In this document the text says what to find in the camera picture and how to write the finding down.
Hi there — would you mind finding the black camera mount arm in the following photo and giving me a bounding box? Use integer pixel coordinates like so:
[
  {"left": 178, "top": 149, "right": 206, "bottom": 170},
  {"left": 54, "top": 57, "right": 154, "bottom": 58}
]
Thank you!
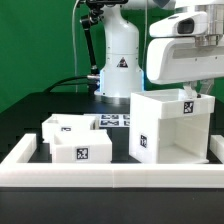
[{"left": 80, "top": 9, "right": 101, "bottom": 76}]

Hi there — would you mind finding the fiducial marker sheet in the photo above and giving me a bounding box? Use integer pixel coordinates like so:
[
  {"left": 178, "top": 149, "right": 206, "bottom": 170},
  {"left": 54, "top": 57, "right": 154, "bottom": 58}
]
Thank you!
[{"left": 94, "top": 114, "right": 130, "bottom": 128}]

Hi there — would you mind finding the white table border frame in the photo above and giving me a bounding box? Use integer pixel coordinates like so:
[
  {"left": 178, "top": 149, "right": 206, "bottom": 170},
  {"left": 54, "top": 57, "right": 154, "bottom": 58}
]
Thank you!
[{"left": 0, "top": 133, "right": 224, "bottom": 188}]

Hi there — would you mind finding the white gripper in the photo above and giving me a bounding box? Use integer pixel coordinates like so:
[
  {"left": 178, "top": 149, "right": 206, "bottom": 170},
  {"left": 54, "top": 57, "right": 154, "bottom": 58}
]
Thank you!
[{"left": 146, "top": 11, "right": 224, "bottom": 99}]

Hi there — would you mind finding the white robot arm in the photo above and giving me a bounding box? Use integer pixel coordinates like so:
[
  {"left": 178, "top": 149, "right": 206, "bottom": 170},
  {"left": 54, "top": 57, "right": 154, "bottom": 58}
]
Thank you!
[{"left": 86, "top": 0, "right": 224, "bottom": 104}]

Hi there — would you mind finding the white drawer cabinet box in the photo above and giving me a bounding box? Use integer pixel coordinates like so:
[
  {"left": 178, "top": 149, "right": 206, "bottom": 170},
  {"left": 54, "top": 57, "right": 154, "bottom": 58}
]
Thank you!
[{"left": 129, "top": 89, "right": 215, "bottom": 164}]

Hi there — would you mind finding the white front drawer tray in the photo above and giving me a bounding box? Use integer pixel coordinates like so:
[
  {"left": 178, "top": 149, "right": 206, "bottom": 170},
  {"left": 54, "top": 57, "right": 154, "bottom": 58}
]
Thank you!
[{"left": 50, "top": 130, "right": 112, "bottom": 164}]

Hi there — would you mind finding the white drawer tray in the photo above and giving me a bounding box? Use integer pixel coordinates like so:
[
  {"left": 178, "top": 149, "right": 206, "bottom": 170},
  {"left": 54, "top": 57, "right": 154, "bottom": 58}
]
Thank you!
[
  {"left": 50, "top": 130, "right": 112, "bottom": 164},
  {"left": 42, "top": 114, "right": 107, "bottom": 143}
]

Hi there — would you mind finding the white hanging cable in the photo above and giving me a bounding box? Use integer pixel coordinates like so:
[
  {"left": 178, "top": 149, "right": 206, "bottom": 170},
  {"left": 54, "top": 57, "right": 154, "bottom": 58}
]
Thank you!
[{"left": 71, "top": 0, "right": 82, "bottom": 94}]

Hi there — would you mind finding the black cable bundle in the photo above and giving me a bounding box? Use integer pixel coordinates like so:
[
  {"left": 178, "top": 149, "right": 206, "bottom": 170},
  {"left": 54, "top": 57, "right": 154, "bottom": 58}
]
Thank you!
[{"left": 43, "top": 75, "right": 101, "bottom": 94}]

